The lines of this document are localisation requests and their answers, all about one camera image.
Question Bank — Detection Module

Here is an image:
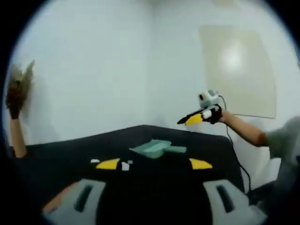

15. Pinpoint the black tabletop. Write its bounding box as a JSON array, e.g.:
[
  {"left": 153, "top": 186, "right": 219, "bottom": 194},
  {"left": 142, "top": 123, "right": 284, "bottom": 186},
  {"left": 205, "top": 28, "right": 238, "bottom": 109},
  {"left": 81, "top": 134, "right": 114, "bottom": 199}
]
[{"left": 10, "top": 124, "right": 247, "bottom": 225}]

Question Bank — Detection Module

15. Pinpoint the beige wall panel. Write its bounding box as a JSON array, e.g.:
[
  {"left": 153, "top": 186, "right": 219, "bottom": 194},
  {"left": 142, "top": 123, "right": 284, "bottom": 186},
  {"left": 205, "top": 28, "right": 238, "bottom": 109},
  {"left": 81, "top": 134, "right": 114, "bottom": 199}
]
[{"left": 198, "top": 25, "right": 277, "bottom": 120}]

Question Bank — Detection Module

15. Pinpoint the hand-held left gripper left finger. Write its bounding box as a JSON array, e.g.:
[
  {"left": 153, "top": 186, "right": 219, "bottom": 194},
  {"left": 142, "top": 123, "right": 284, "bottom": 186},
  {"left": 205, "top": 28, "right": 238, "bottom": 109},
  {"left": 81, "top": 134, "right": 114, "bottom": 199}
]
[{"left": 43, "top": 158, "right": 120, "bottom": 225}]

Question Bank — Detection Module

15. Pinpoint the green dustpan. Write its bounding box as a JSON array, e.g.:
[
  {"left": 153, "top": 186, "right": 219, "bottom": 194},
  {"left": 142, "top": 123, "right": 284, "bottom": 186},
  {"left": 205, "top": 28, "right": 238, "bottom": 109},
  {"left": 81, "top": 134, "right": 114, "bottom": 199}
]
[{"left": 128, "top": 139, "right": 188, "bottom": 160}]

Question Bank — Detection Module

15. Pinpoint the person's right hand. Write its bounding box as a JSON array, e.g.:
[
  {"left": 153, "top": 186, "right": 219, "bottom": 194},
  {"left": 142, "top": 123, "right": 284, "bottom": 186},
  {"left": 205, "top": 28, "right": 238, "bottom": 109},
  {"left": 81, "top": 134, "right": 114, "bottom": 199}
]
[{"left": 202, "top": 105, "right": 224, "bottom": 125}]

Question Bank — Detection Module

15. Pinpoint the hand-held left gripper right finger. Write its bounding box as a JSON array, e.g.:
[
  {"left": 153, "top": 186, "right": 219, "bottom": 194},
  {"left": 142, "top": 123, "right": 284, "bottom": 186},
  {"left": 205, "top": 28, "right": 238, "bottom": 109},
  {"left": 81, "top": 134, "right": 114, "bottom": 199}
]
[{"left": 189, "top": 158, "right": 268, "bottom": 225}]

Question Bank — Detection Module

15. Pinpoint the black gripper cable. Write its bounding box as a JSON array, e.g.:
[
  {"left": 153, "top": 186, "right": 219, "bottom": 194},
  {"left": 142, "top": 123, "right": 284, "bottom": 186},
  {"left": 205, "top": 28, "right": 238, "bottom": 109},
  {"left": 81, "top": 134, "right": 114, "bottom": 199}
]
[{"left": 217, "top": 94, "right": 253, "bottom": 198}]

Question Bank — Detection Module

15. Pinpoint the brown broom with wooden handle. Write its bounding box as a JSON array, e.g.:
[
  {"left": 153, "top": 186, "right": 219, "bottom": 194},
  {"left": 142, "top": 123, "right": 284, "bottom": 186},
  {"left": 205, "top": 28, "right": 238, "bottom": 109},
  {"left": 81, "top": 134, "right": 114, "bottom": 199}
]
[{"left": 5, "top": 59, "right": 36, "bottom": 158}]

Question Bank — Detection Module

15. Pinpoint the person's left hand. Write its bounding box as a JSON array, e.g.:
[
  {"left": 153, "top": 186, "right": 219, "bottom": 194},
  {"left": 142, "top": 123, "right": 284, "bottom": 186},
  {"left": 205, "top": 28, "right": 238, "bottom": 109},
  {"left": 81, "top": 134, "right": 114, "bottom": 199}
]
[{"left": 43, "top": 182, "right": 80, "bottom": 213}]

